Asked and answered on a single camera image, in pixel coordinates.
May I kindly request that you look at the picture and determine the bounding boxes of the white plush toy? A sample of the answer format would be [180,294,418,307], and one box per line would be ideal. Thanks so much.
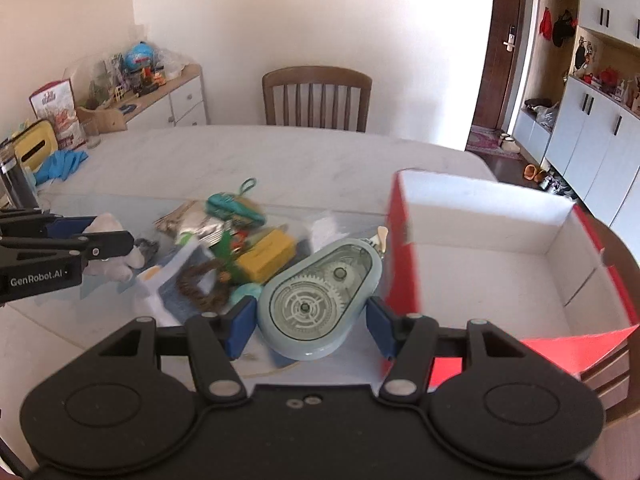
[84,214,145,283]

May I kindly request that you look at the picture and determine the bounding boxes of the brown hair scrunchie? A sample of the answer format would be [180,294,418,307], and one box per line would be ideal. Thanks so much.
[176,259,231,313]

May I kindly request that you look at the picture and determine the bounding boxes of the white grey plastic bag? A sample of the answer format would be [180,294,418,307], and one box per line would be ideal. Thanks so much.
[132,240,214,327]

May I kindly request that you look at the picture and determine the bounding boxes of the light blue gear device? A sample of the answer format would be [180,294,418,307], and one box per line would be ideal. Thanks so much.
[257,226,388,361]

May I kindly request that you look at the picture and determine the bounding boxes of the blue cloth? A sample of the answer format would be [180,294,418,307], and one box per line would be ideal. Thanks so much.
[34,150,88,185]

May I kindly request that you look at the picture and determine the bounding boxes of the yellow sponge block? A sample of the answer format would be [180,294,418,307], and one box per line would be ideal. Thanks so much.
[235,229,297,284]

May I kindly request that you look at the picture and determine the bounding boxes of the yellow tissue box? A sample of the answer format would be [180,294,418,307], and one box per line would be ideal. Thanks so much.
[12,119,58,172]

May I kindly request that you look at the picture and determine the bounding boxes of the silver foil packet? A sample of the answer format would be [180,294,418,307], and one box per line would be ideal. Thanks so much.
[154,200,226,247]

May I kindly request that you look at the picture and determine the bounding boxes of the red white cardboard box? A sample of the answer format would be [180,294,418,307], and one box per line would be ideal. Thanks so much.
[385,170,639,375]

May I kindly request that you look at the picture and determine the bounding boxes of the teal striped pouch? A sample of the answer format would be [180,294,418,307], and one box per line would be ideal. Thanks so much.
[204,178,266,230]

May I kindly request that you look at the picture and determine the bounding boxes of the red white snack bag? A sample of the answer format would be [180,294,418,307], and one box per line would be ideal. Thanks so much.
[29,79,86,150]

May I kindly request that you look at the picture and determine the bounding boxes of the white drawer sideboard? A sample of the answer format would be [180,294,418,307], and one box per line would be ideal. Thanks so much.
[77,64,208,133]

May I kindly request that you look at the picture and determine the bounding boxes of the blue helmet toy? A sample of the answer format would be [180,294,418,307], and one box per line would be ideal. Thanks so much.
[124,41,155,73]

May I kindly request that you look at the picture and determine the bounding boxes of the patterned door mat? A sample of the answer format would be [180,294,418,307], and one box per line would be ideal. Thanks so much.
[465,126,521,160]

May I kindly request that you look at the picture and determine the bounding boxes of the orange slippers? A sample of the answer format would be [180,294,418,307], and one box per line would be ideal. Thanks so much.
[523,164,547,183]

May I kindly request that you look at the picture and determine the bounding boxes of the wooden chair behind table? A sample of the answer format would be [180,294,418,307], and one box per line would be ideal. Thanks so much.
[262,66,372,133]

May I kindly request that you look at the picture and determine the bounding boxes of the brown door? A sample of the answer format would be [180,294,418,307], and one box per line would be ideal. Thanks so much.
[472,0,525,130]

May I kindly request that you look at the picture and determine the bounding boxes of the large white wall cabinet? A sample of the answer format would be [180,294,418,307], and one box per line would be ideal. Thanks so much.
[514,0,639,254]

